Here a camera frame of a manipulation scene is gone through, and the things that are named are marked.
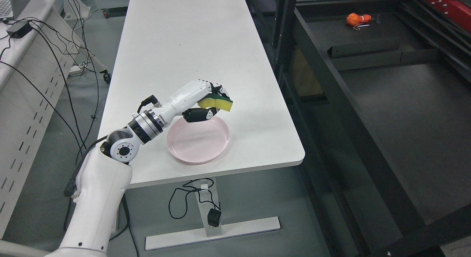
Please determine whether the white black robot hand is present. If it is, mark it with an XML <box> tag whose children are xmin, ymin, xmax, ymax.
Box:
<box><xmin>158</xmin><ymin>79</ymin><xmax>230</xmax><ymax>123</ymax></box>

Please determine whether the yellow green sponge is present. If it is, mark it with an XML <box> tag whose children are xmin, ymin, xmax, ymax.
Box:
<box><xmin>197</xmin><ymin>94</ymin><xmax>233</xmax><ymax>112</ymax></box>

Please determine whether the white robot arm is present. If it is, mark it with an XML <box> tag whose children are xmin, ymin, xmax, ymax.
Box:
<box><xmin>49</xmin><ymin>98</ymin><xmax>198</xmax><ymax>257</ymax></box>

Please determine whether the dark grey metal shelf rack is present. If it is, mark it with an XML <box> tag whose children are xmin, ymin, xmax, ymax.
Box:
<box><xmin>246</xmin><ymin>0</ymin><xmax>470</xmax><ymax>257</ymax></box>

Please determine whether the pink round plate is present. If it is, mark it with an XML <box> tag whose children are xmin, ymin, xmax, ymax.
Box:
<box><xmin>167</xmin><ymin>117</ymin><xmax>230</xmax><ymax>165</ymax></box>

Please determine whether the white long table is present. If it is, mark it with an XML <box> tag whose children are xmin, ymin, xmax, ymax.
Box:
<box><xmin>99</xmin><ymin>0</ymin><xmax>305</xmax><ymax>257</ymax></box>

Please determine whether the black power plug adapter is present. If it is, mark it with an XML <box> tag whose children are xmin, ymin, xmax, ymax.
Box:
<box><xmin>207</xmin><ymin>208</ymin><xmax>222</xmax><ymax>228</ymax></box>

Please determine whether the white perforated side desk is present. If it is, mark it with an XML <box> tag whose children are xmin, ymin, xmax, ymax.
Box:
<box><xmin>0</xmin><ymin>0</ymin><xmax>111</xmax><ymax>239</ymax></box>

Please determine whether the black power brick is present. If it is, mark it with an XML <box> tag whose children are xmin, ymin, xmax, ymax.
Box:
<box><xmin>6</xmin><ymin>20</ymin><xmax>33</xmax><ymax>39</ymax></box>

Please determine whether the orange toy figure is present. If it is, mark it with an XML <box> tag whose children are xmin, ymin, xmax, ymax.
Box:
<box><xmin>346</xmin><ymin>13</ymin><xmax>372</xmax><ymax>27</ymax></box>

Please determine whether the grey laptop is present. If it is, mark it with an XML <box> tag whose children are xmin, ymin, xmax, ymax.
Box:
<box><xmin>0</xmin><ymin>0</ymin><xmax>31</xmax><ymax>21</ymax></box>

